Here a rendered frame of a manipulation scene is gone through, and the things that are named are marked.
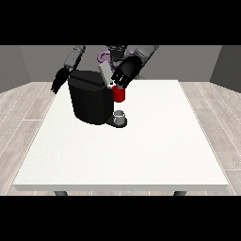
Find grey robot trunk purple rings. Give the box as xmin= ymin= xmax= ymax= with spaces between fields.
xmin=97 ymin=45 xmax=129 ymax=66

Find pale grey machine lid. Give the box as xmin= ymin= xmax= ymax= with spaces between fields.
xmin=98 ymin=62 xmax=115 ymax=88

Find black coffee machine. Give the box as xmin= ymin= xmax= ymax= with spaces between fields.
xmin=67 ymin=70 xmax=128 ymax=129

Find small grey cup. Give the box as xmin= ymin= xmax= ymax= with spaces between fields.
xmin=113 ymin=109 xmax=127 ymax=126

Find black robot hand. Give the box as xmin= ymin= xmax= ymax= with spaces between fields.
xmin=111 ymin=56 xmax=143 ymax=89
xmin=51 ymin=67 xmax=71 ymax=95

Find red pod holder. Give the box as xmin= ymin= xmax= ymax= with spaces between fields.
xmin=111 ymin=85 xmax=126 ymax=104

